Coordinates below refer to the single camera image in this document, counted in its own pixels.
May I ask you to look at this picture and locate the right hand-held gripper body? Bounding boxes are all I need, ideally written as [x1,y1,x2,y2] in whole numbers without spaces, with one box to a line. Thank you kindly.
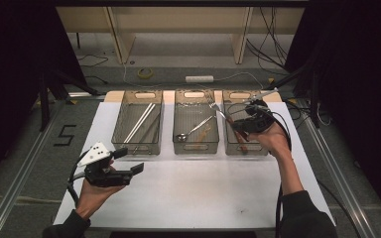
[243,88,279,135]

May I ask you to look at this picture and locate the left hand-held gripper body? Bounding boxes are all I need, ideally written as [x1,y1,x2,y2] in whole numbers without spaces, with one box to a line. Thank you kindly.
[77,142,135,188]

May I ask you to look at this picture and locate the smoky clear plastic bin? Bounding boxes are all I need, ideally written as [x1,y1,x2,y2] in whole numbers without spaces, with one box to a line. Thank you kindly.
[110,89,165,157]
[221,89,276,157]
[172,89,220,156]

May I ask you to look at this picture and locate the wooden handled fork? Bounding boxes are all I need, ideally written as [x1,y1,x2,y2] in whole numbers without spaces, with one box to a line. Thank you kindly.
[206,95,251,143]

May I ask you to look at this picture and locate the amber clear plastic spoon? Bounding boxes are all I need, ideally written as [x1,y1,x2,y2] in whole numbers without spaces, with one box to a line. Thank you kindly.
[191,122,212,149]

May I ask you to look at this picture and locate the metal spoon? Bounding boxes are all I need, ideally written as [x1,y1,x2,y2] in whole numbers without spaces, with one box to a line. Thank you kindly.
[175,114,216,143]

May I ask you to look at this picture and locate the person's left hand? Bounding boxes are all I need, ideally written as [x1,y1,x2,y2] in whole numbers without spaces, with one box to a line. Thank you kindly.
[75,180,127,221]

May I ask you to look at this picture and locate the person's right hand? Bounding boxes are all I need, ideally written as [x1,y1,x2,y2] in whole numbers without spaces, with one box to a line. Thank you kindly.
[247,122,292,158]

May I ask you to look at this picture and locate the black metal stand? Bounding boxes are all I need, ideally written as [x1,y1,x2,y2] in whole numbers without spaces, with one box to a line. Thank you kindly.
[38,65,102,133]
[264,62,321,130]

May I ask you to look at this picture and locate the white table sheet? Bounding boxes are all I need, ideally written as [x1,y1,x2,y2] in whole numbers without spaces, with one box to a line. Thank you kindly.
[53,100,336,231]

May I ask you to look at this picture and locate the white power strip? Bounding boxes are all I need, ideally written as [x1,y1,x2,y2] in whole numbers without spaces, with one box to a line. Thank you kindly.
[185,74,215,83]

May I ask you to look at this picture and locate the yellow tape roll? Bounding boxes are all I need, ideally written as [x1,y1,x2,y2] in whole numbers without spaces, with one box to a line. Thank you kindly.
[137,67,154,79]

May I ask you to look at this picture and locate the black curtain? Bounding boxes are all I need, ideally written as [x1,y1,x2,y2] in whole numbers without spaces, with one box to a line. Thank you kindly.
[284,0,381,226]
[0,0,88,186]

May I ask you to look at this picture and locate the light wooden shelf unit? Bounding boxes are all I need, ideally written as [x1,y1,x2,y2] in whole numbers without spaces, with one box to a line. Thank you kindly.
[58,6,306,65]

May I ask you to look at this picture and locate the left hand-held gripper cable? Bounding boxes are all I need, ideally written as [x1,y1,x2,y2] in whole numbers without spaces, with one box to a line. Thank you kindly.
[66,150,90,207]

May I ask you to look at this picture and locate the hand-held gripper cable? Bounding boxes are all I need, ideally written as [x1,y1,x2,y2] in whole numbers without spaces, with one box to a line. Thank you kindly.
[226,100,294,238]
[66,150,90,207]

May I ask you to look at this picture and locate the black cable bundle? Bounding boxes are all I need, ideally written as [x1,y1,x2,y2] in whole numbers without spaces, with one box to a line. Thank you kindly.
[246,6,289,70]

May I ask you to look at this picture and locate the white power cable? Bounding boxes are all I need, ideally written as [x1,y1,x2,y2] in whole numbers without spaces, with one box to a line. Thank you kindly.
[122,60,266,91]

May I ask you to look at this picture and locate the aluminium floor rail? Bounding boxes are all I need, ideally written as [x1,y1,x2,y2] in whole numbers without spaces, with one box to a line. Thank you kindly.
[299,102,378,238]
[0,98,67,238]

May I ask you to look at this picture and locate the right hand-held gripper cable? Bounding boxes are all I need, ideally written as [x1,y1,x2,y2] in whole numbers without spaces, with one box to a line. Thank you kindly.
[226,100,294,238]

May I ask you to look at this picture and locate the thin black floor cable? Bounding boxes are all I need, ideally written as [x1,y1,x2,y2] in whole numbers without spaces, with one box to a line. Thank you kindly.
[78,53,110,85]

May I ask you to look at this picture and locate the thick black floor cable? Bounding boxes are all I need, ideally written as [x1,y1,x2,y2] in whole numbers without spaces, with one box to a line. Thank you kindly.
[317,179,365,238]

